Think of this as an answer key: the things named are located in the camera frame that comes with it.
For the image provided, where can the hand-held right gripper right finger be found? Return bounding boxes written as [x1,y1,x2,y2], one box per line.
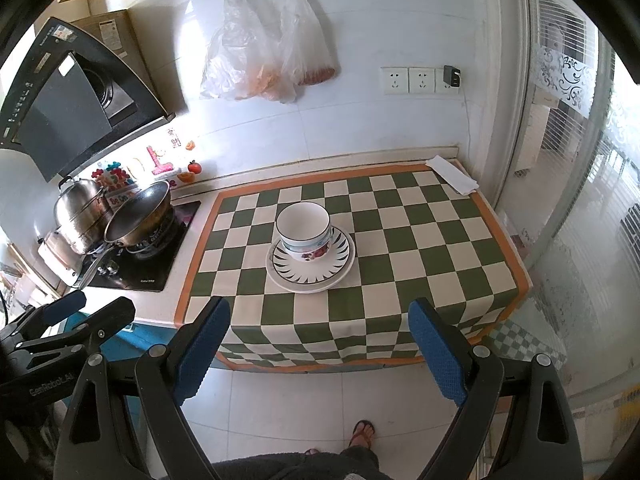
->
[407,297,585,480]

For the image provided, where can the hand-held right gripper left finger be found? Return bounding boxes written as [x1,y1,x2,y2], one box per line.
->
[52,296,232,480]

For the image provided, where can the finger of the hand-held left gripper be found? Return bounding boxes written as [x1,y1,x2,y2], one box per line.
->
[15,296,137,361]
[10,290,88,333]

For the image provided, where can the plain white plate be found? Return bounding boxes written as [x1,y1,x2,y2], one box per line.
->
[265,240,357,294]

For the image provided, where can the blue leaf pattern plate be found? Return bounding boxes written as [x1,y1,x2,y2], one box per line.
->
[270,225,353,283]

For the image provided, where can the plain white bowl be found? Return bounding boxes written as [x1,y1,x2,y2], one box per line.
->
[274,202,331,243]

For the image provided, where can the blue cabinet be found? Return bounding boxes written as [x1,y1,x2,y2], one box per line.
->
[107,322,176,361]

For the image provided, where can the black gas stove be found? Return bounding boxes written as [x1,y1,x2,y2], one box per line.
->
[80,200,202,293]

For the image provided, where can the steel steamer pot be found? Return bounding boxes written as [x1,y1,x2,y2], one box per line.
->
[52,175,113,256]

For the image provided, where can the green white checkered tablecloth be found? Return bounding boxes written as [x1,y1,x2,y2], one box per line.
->
[175,159,532,373]

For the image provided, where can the person's foot in flip-flop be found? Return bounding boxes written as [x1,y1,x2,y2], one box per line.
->
[348,420,376,448]

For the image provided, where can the steel wok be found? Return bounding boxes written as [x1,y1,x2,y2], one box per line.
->
[75,180,173,288]

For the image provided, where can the person's dark trousers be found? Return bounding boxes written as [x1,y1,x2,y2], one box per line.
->
[215,447,381,480]

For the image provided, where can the white folded cloth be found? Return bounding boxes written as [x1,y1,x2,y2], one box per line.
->
[425,155,480,197]

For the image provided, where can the black range hood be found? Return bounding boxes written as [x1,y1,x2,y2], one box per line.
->
[0,16,176,183]

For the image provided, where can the patterned glass sliding door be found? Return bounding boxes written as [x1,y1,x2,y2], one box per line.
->
[520,0,640,411]

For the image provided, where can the clear plastic bag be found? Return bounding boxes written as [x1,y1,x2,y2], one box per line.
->
[279,0,337,88]
[200,0,296,103]

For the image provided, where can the colourful wall decoration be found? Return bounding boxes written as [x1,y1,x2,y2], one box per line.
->
[91,160,138,193]

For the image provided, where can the pink wall sticker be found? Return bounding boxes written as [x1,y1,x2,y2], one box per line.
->
[146,144,176,177]

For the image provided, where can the white charger cable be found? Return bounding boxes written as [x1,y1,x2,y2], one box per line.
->
[459,85,476,148]

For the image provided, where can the white wall outlet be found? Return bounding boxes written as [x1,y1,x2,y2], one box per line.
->
[408,66,435,95]
[434,66,461,93]
[382,66,408,96]

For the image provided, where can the steel hood duct cover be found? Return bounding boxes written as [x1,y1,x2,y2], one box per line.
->
[70,9,151,116]

